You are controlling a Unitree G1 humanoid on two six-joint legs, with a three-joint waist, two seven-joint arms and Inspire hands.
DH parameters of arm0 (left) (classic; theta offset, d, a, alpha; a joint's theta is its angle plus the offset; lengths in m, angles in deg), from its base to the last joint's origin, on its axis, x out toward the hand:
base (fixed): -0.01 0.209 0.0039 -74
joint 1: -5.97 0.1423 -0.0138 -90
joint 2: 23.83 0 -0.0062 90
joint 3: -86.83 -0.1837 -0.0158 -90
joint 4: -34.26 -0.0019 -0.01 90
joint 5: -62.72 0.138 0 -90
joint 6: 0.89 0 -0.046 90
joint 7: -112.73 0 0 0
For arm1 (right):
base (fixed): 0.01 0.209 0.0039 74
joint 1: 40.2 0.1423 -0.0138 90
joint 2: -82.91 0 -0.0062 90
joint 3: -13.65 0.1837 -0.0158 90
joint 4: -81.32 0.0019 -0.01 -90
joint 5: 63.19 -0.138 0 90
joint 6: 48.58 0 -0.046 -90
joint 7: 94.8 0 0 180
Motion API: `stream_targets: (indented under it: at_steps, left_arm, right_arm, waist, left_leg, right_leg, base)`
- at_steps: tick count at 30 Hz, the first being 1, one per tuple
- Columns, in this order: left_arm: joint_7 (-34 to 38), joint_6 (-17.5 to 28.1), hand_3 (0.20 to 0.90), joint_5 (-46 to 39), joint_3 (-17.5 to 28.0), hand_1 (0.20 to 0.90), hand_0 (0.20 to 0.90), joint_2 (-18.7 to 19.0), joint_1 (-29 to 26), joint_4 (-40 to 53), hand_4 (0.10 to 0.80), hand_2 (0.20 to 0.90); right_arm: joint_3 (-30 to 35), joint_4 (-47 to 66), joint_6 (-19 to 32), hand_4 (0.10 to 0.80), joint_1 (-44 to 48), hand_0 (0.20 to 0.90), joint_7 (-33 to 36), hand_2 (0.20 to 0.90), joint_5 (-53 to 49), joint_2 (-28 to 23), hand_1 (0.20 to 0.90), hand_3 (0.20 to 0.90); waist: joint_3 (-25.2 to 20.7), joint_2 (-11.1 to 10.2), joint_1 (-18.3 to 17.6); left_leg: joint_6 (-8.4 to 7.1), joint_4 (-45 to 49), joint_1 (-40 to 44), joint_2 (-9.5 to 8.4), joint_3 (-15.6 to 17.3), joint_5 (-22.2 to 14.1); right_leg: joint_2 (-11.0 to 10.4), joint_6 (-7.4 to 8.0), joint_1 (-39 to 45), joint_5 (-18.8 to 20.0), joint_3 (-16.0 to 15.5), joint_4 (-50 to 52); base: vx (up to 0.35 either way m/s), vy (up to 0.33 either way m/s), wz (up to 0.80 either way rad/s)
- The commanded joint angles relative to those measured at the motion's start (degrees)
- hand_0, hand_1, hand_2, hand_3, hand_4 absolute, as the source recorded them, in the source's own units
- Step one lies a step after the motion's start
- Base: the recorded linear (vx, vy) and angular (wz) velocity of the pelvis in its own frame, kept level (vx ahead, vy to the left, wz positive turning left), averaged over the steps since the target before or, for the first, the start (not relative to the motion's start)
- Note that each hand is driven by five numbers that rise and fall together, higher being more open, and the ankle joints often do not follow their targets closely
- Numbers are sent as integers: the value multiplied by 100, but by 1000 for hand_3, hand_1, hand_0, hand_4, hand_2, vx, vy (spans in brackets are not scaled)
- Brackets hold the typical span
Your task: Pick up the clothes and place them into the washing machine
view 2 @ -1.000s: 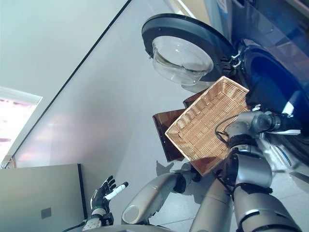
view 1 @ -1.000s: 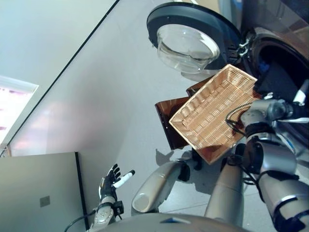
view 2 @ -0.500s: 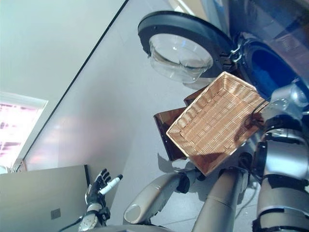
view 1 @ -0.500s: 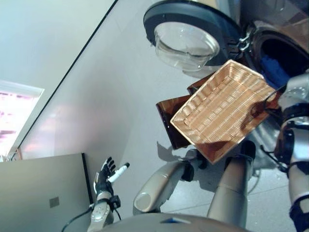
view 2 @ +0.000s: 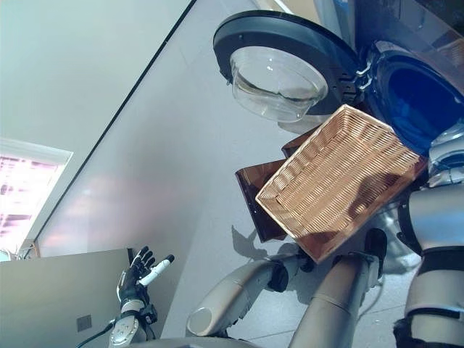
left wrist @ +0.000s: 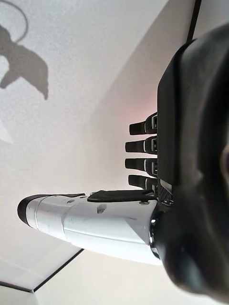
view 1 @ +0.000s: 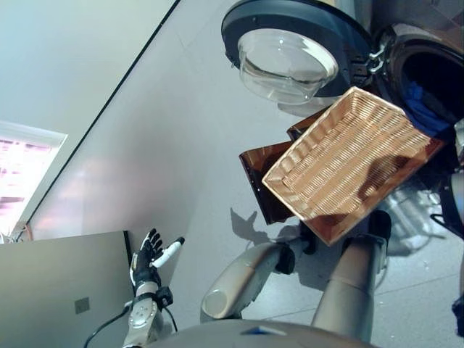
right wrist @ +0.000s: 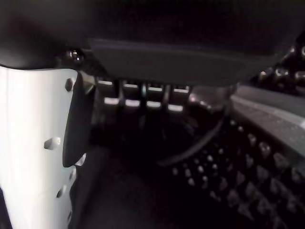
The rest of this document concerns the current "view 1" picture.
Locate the blue garment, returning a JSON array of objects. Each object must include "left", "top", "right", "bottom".
[{"left": 404, "top": 81, "right": 456, "bottom": 137}]

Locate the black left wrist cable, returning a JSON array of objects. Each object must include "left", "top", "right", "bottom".
[{"left": 83, "top": 307, "right": 178, "bottom": 348}]

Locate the dark grey washing machine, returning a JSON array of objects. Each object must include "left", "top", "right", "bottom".
[{"left": 357, "top": 0, "right": 464, "bottom": 189}]

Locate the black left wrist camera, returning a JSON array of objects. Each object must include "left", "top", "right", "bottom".
[{"left": 156, "top": 286, "right": 174, "bottom": 307}]

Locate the white framed glass panel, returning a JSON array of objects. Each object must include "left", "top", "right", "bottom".
[{"left": 0, "top": 121, "right": 68, "bottom": 222}]

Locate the round glass washer door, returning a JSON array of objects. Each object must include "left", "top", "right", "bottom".
[{"left": 220, "top": 0, "right": 374, "bottom": 117}]

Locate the silver robot right leg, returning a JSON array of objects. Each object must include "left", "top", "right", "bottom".
[{"left": 311, "top": 212, "right": 392, "bottom": 344}]

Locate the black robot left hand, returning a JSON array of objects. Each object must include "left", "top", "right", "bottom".
[{"left": 128, "top": 227, "right": 187, "bottom": 288}]

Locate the brown acrylic stand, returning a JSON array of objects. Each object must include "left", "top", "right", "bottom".
[{"left": 238, "top": 110, "right": 327, "bottom": 225}]

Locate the rectangular wicker basket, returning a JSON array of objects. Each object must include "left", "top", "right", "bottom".
[{"left": 260, "top": 86, "right": 447, "bottom": 247}]

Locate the silver robot torso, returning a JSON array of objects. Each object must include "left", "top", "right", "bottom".
[{"left": 152, "top": 318, "right": 370, "bottom": 348}]

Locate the grey cabinet panel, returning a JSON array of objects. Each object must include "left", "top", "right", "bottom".
[{"left": 0, "top": 230, "right": 133, "bottom": 348}]

